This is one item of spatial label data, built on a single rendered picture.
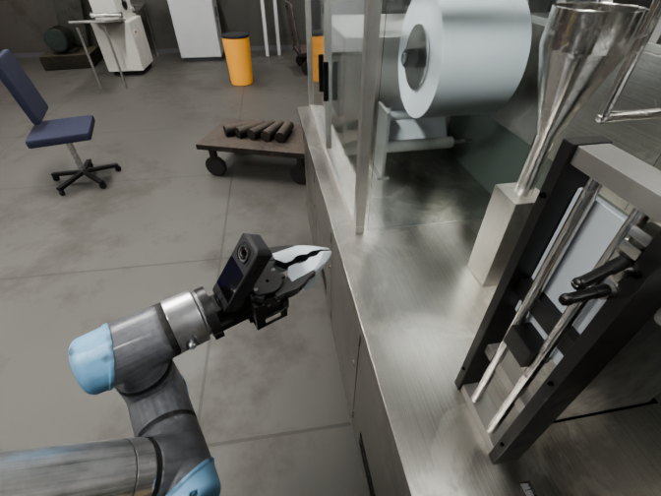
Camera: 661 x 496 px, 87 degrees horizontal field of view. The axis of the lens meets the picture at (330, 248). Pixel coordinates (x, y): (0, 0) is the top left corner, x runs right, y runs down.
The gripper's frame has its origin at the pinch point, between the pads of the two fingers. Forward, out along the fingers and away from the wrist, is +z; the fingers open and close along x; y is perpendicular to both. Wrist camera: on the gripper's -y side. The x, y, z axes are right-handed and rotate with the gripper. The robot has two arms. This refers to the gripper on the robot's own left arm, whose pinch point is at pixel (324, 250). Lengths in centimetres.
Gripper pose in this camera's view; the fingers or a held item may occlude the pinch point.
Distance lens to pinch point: 56.1
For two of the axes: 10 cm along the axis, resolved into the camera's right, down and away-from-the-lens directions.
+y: -0.8, 6.8, 7.3
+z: 8.3, -3.6, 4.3
